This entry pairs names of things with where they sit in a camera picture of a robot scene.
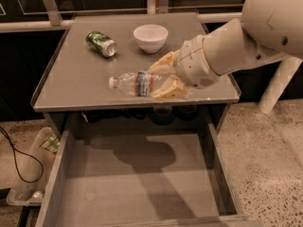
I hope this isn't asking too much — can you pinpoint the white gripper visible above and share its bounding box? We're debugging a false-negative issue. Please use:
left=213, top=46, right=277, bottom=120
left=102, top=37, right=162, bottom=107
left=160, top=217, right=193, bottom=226
left=149, top=35, right=223, bottom=99

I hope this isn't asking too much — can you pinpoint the clear plastic water bottle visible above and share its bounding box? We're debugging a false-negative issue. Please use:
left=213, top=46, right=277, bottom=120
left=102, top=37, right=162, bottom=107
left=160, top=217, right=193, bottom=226
left=109, top=71, right=176, bottom=97

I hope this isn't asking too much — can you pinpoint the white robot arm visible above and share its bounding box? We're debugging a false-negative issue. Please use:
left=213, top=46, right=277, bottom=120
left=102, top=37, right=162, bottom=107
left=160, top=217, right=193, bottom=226
left=149, top=0, right=303, bottom=99

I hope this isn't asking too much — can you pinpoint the grey cabinet counter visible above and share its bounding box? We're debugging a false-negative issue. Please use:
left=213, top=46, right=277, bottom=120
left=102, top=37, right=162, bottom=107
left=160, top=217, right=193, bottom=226
left=31, top=13, right=240, bottom=113

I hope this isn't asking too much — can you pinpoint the open grey top drawer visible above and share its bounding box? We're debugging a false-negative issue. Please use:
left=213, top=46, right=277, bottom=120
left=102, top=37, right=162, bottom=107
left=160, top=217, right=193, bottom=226
left=36, top=113, right=262, bottom=227

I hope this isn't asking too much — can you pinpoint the white ceramic bowl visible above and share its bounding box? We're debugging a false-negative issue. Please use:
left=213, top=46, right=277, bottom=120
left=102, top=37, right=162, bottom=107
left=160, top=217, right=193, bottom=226
left=134, top=25, right=169, bottom=53

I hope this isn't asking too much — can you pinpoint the green soda can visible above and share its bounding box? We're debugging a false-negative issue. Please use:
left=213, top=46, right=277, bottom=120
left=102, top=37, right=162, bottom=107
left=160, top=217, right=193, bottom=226
left=86, top=31, right=116, bottom=58

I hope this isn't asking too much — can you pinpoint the green snack packet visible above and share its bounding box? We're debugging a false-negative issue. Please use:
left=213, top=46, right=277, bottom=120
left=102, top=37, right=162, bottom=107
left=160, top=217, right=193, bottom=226
left=40, top=134, right=60, bottom=154

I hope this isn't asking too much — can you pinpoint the clear plastic storage bin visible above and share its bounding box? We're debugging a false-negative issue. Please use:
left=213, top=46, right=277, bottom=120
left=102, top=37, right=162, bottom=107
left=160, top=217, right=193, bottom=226
left=7, top=127, right=57, bottom=206

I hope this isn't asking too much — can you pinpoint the metal railing frame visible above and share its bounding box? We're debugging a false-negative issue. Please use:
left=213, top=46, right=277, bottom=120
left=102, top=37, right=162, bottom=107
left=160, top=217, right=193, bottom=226
left=0, top=0, right=244, bottom=33

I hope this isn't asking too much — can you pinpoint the black cable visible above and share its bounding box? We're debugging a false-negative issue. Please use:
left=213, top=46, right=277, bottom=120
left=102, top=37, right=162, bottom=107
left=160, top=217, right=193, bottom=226
left=0, top=126, right=45, bottom=184

